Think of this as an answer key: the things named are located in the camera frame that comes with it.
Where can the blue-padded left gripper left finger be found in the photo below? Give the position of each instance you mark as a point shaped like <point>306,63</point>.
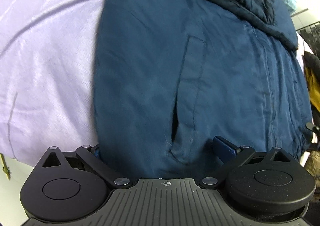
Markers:
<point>90,155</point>

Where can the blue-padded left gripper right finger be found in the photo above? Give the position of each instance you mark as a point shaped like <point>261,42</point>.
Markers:
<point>232,157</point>

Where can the navy blue padded jacket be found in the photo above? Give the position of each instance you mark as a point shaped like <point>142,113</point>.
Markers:
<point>170,75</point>

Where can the teal bed cover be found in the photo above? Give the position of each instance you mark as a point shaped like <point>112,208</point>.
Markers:
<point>291,6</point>

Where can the lavender floral bed sheet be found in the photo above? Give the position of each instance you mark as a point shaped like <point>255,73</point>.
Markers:
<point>47,58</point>

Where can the black wire rack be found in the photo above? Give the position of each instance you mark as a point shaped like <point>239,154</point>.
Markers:
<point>306,23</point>

